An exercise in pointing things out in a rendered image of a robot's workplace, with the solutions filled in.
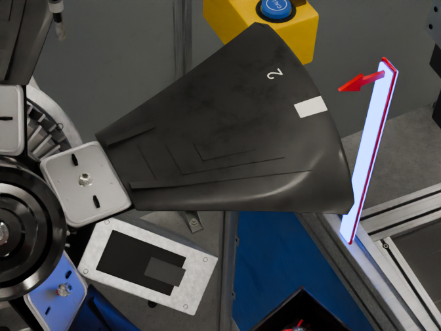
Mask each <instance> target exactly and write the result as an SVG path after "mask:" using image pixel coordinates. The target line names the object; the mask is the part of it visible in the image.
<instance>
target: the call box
mask: <svg viewBox="0 0 441 331"><path fill-rule="evenodd" d="M290 3H291V12H290V14H289V16H287V17H285V18H281V19H273V18H269V17H267V16H265V15H264V14H263V13H262V10H261V5H262V1H261V0H203V16H204V18H205V19H206V21H207V22H208V23H209V25H210V26H211V27H212V28H213V30H214V31H215V33H216V34H217V35H218V37H219V38H220V40H221V41H222V42H223V43H224V45H226V44H227V43H228V42H229V41H231V40H232V39H234V38H235V37H236V36H237V35H239V34H240V33H242V32H243V31H244V30H245V29H246V28H248V27H249V26H250V25H252V23H254V22H260V23H263V24H268V25H269V26H270V27H271V28H273V29H274V30H275V32H276V33H277V34H278V35H279V36H280V37H281V38H282V39H283V40H284V41H285V42H286V43H287V45H288V46H289V47H290V49H291V50H292V51H293V52H294V53H295V55H296V56H297V58H298V59H299V60H300V61H301V63H302V64H303V65H305V64H308V63H310V62H312V59H313V54H314V46H315V41H316V32H317V28H318V19H319V16H318V13H317V12H316V11H315V10H314V9H313V7H312V6H311V5H310V4H309V3H308V1H306V4H305V5H302V6H300V7H295V6H294V5H293V4H292V2H290Z"/></svg>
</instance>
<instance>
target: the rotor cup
mask: <svg viewBox="0 0 441 331"><path fill-rule="evenodd" d="M40 162H41V160H40V159H39V158H38V157H37V156H35V155H34V154H33V153H31V152H30V151H29V150H28V155H27V156H9V155H1V154H0V223H3V224H5V225H6V226H7V227H8V229H9V232H10V236H9V239H8V241H7V242H6V243H5V244H3V245H2V246H0V302H3V301H9V300H12V299H16V298H19V297H22V296H24V295H26V294H28V293H30V292H31V291H33V290H34V289H36V288H37V287H38V286H40V285H41V284H42V283H44V281H46V280H47V279H48V278H49V276H50V275H51V274H52V272H53V271H54V270H55V268H56V266H57V265H58V263H59V261H60V259H61V257H62V254H63V251H64V247H65V244H66V237H67V223H66V216H65V213H64V208H63V207H62V204H61V202H60V200H59V198H58V196H57V195H56V193H55V191H54V190H53V189H52V188H51V187H50V186H49V185H48V184H47V183H46V181H45V179H44V177H43V175H42V173H41V170H40V168H39V166H38V163H40Z"/></svg>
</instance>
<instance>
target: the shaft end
mask: <svg viewBox="0 0 441 331"><path fill-rule="evenodd" d="M9 236H10V232H9V229H8V227H7V226H6V225H5V224H3V223H0V246H2V245H3V244H5V243H6V242H7V241H8V239H9Z"/></svg>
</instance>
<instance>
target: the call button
mask: <svg viewBox="0 0 441 331"><path fill-rule="evenodd" d="M261 1H262V5H261V10H262V13H263V14H264V15H265V16H267V17H269V18H273V19H281V18H285V17H287V16H289V14H290V12H291V3H290V1H289V0H261Z"/></svg>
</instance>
